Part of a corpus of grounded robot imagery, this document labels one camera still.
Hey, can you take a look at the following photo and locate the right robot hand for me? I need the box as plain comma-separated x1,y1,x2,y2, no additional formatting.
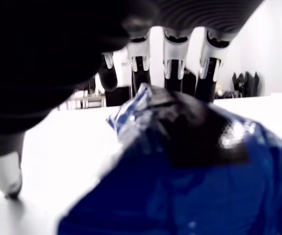
0,0,265,199

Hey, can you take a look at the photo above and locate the blue Oreo packet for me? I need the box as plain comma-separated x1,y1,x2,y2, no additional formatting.
57,82,282,235

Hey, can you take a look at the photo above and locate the black cabinet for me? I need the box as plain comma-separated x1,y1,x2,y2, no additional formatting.
105,87,132,107

